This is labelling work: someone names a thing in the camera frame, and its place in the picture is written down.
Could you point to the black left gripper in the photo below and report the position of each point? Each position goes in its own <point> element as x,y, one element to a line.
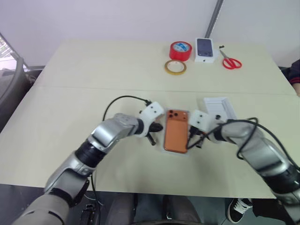
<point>150,130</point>

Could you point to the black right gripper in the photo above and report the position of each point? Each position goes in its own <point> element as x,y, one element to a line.
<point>199,134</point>

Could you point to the orange smartphone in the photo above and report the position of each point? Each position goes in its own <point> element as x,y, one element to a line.
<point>176,133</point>

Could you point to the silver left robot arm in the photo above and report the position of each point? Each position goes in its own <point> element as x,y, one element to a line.
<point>106,133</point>

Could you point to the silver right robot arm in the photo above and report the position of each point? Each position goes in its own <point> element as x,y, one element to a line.
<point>257,145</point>

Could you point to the white phone box lid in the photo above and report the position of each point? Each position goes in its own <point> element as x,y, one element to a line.
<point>219,106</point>

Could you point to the white box with phone picture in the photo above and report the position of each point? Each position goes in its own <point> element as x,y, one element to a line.
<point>204,50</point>

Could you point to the yellow tape roll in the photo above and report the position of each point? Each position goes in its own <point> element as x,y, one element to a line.
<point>175,71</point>

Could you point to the black white sneaker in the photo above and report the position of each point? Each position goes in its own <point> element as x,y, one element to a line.
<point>237,209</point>

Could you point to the red tape roll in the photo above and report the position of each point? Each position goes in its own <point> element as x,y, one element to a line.
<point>180,52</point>

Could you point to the black floor device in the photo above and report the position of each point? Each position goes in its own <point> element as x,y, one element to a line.
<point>88,214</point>

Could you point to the person in dark clothes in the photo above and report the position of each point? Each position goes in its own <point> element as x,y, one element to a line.
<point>294,75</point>

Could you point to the grey metal pole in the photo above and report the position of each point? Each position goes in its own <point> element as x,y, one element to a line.
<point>214,16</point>

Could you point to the grey black chair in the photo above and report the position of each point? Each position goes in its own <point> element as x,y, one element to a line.
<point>11,89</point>

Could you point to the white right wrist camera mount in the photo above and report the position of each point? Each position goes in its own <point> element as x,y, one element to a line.
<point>201,119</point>

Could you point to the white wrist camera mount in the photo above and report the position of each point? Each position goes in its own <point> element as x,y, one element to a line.
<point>201,119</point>
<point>152,112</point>

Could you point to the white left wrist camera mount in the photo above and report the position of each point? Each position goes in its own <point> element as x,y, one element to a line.
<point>152,112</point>

